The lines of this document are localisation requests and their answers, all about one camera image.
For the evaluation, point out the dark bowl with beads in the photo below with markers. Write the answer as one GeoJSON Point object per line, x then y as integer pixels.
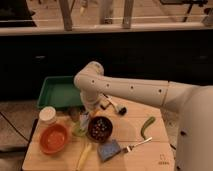
{"type": "Point", "coordinates": [99, 129]}

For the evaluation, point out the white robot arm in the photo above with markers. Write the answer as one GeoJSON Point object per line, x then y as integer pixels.
{"type": "Point", "coordinates": [193, 103]}

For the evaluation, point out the silver fork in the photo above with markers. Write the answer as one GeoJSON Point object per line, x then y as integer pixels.
{"type": "Point", "coordinates": [129, 148]}

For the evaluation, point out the yellow banana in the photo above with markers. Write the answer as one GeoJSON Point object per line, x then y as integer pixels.
{"type": "Point", "coordinates": [83, 156]}

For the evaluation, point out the brown wooden block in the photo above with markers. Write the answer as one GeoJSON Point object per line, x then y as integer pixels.
{"type": "Point", "coordinates": [104, 104]}

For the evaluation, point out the white paper cup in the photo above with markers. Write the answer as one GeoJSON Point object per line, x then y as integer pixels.
{"type": "Point", "coordinates": [48, 115]}

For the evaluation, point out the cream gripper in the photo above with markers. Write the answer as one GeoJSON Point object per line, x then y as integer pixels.
{"type": "Point", "coordinates": [92, 109]}

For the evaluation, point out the green lettuce toy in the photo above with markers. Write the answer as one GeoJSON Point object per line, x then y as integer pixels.
{"type": "Point", "coordinates": [79, 130]}

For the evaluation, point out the orange bowl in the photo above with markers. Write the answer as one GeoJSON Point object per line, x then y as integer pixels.
{"type": "Point", "coordinates": [53, 139]}

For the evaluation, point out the blue sponge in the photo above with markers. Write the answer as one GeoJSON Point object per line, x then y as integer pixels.
{"type": "Point", "coordinates": [108, 150]}

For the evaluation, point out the green pepper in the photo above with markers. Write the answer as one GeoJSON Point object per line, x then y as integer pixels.
{"type": "Point", "coordinates": [147, 123]}

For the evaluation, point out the green plastic tray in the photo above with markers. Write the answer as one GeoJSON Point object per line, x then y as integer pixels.
{"type": "Point", "coordinates": [59, 92]}

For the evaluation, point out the grey-blue towel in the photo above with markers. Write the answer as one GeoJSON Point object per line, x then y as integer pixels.
{"type": "Point", "coordinates": [84, 121]}

